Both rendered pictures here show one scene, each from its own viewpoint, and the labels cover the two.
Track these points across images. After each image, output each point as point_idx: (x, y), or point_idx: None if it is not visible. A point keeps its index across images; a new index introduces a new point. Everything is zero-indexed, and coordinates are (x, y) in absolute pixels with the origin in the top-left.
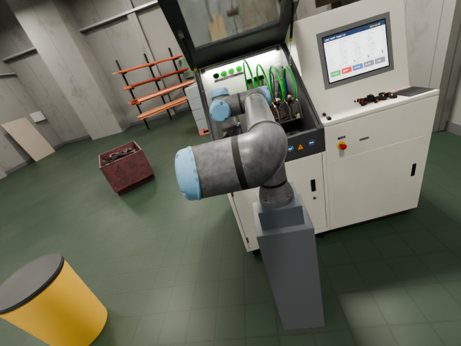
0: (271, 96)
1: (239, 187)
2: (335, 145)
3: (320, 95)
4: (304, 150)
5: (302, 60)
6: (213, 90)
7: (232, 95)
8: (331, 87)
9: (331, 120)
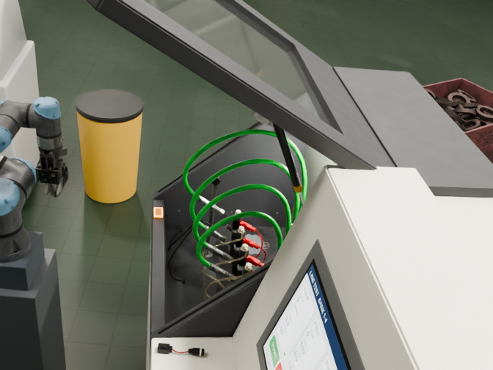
0: (190, 211)
1: None
2: None
3: (251, 337)
4: (150, 333)
5: (284, 246)
6: (46, 97)
7: (2, 111)
8: (258, 356)
9: (155, 351)
